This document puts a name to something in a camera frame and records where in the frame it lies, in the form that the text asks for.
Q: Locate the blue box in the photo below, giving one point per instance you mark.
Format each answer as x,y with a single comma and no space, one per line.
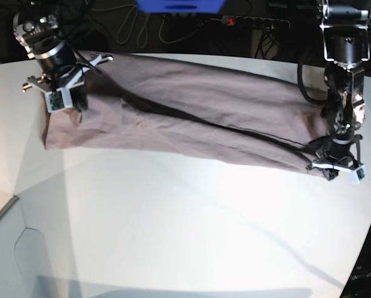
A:
180,6

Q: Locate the mauve t-shirt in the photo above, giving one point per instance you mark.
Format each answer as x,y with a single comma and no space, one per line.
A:
154,104

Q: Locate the black power strip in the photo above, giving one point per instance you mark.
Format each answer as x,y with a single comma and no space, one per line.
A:
255,22

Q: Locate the grey adjacent table edge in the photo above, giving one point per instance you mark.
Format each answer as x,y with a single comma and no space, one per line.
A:
11,202

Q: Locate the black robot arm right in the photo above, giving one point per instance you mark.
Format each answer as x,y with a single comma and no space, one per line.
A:
36,28

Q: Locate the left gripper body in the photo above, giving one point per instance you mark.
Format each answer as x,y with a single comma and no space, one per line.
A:
342,155

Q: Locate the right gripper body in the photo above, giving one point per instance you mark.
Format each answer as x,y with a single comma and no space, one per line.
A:
58,89

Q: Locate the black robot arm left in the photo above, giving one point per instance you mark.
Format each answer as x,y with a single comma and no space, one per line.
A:
344,27

